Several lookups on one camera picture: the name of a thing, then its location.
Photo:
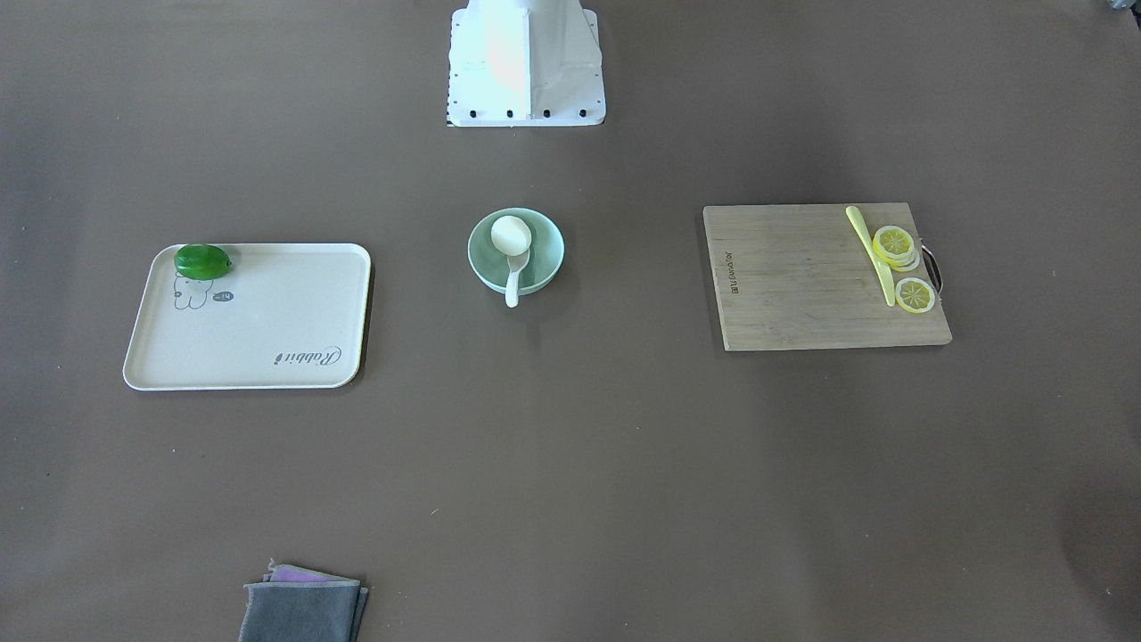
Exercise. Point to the white ceramic spoon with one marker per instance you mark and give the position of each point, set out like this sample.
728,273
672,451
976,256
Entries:
516,264

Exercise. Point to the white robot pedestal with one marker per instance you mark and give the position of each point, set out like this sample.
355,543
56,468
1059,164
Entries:
515,64

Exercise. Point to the grey folded cloth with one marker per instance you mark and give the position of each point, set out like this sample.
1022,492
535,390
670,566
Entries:
292,603

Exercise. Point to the metal cutting board handle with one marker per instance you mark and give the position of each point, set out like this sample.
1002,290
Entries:
932,269

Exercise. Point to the white steamed bun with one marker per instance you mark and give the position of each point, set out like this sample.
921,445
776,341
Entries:
510,235

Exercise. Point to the yellow plastic knife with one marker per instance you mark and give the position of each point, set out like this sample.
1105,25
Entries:
881,268

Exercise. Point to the cream rabbit tray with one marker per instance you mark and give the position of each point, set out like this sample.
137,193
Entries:
287,316

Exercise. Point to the bamboo cutting board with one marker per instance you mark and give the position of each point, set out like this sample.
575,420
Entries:
797,277

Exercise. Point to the green toy pepper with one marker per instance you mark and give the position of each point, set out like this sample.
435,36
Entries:
202,262

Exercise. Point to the mint green bowl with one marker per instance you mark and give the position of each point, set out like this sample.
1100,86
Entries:
547,250

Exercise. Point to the lemon slice near handle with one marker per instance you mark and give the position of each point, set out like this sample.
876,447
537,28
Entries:
915,296

